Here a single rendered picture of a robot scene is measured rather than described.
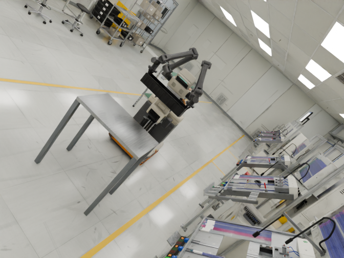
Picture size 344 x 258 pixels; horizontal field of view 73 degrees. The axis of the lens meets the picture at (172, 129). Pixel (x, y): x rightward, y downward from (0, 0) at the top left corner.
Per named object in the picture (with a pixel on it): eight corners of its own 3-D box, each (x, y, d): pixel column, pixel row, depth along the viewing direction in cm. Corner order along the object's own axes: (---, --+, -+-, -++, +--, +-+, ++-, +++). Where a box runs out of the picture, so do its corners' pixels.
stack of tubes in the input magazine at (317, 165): (303, 183, 236) (326, 166, 227) (299, 171, 282) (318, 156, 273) (313, 193, 233) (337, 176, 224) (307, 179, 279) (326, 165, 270)
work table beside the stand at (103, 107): (68, 147, 256) (108, 93, 229) (112, 193, 251) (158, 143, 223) (34, 160, 214) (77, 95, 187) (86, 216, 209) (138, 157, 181)
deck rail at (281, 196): (223, 194, 267) (223, 189, 266) (223, 194, 269) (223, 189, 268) (294, 200, 238) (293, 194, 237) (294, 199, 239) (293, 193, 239)
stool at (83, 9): (56, 20, 524) (68, -3, 504) (68, 21, 572) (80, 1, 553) (76, 36, 531) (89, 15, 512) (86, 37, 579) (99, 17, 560)
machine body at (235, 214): (199, 245, 283) (237, 216, 262) (213, 220, 347) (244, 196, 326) (238, 293, 268) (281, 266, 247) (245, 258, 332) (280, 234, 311)
